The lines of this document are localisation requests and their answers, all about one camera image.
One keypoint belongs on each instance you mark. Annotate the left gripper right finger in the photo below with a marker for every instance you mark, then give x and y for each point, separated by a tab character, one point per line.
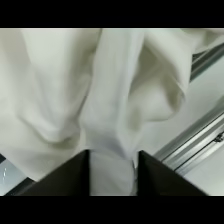
156	180

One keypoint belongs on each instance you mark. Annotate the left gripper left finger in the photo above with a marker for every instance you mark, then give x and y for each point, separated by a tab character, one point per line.
70	176

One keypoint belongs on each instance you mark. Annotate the white shirt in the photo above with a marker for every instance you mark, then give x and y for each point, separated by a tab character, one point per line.
110	83

